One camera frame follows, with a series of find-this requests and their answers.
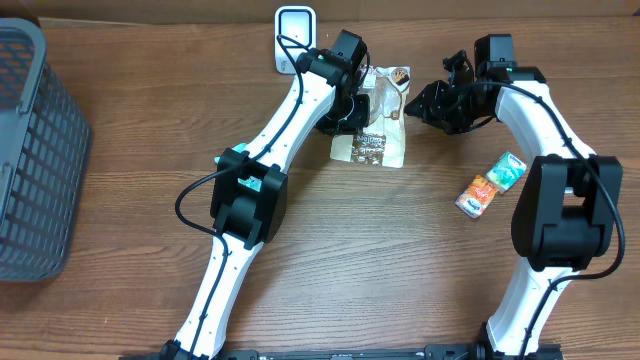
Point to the teal tissue pack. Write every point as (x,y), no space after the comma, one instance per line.
(506,172)

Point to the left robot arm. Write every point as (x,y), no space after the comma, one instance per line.
(249,198)

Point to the white barcode scanner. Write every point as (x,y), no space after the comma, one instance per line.
(298,25)

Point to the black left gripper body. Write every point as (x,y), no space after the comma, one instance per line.
(350,116)

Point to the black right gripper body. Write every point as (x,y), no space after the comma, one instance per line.
(456,107)

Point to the beige dried food pouch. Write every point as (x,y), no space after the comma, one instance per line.
(383,141)

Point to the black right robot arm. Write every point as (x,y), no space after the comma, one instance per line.
(565,227)

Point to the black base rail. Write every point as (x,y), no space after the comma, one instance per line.
(350,355)

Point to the teal snack wrapper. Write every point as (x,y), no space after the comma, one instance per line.
(241,173)

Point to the grey plastic mesh basket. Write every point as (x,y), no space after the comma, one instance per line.
(46,141)

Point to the orange tissue pack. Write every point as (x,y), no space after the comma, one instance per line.
(476,197)

